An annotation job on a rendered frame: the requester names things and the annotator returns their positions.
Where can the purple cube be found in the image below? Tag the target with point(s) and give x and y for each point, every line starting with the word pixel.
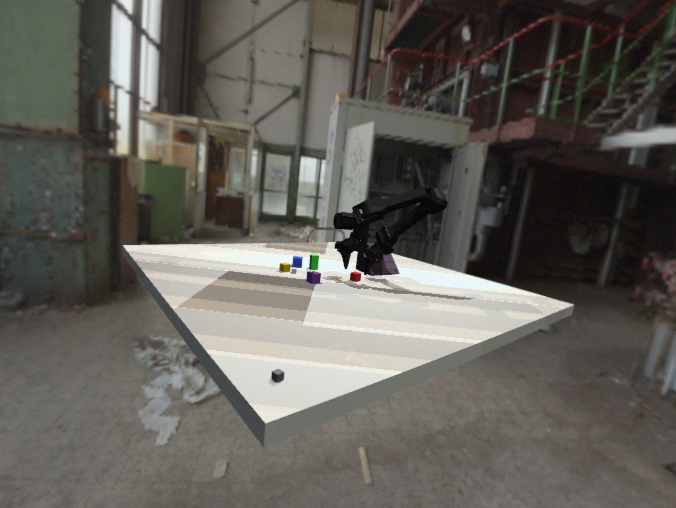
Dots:
pixel 313 277

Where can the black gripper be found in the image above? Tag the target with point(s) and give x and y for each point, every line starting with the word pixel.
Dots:
pixel 372 253

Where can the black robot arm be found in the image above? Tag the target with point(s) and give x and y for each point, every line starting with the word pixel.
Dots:
pixel 431 201

